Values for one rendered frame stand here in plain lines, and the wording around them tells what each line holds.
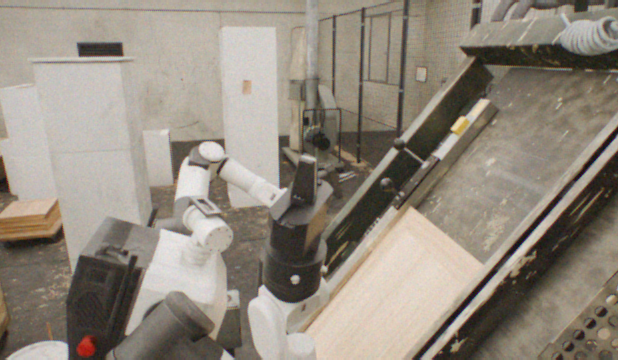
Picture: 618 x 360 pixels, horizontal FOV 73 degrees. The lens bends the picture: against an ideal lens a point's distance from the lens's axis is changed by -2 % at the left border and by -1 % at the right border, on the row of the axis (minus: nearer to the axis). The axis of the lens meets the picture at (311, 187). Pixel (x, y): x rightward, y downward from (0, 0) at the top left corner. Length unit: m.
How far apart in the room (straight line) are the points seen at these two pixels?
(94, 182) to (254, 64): 2.23
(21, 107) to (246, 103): 2.34
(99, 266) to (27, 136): 4.57
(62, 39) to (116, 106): 6.17
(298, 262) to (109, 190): 3.05
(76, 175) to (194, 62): 6.00
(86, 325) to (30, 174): 4.58
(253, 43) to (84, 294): 4.18
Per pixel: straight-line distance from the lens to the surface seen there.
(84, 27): 9.43
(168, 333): 0.75
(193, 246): 0.93
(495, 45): 1.44
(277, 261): 0.57
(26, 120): 5.38
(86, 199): 3.61
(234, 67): 4.85
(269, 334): 0.65
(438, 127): 1.55
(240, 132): 4.92
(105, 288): 0.91
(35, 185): 5.50
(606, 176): 0.94
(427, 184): 1.31
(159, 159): 6.18
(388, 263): 1.24
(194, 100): 9.27
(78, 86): 3.44
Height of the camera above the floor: 1.77
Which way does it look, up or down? 18 degrees down
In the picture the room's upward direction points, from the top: straight up
